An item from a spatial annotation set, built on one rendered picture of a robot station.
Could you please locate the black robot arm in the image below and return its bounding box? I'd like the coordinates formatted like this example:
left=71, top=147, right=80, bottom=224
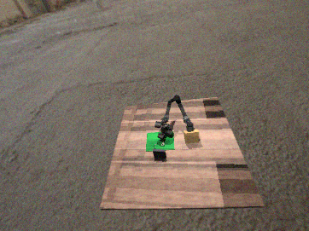
left=154, top=95, right=194, bottom=135

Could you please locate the green circuit board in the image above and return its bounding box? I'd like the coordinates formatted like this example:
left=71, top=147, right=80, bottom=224
left=146, top=132, right=175, bottom=152

